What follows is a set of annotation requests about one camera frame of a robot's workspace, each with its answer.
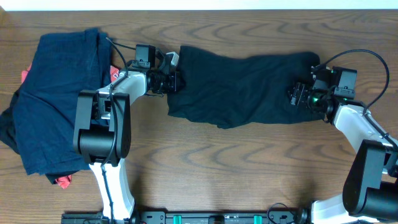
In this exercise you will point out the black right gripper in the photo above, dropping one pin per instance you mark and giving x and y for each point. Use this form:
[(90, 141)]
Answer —
[(300, 94)]

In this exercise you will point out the black shorts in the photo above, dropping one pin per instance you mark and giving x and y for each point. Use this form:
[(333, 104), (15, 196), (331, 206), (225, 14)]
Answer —
[(231, 92)]

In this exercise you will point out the navy blue folded garment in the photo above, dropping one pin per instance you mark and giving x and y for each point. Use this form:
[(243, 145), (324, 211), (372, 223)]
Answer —
[(44, 114)]

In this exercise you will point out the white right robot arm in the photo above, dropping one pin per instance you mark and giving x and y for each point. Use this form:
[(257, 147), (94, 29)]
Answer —
[(365, 197)]

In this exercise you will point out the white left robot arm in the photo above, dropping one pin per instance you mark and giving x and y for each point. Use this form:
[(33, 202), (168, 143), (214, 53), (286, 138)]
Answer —
[(102, 134)]

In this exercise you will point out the black garment under pile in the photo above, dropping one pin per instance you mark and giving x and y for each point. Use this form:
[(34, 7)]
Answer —
[(8, 133)]

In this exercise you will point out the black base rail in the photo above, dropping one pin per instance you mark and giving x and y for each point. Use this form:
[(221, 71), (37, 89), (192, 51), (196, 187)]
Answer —
[(273, 215)]

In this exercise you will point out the red garment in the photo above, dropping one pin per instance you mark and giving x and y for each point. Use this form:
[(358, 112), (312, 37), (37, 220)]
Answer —
[(64, 180)]

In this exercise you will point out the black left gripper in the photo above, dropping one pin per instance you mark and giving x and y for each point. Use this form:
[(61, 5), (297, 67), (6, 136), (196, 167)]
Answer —
[(171, 87)]

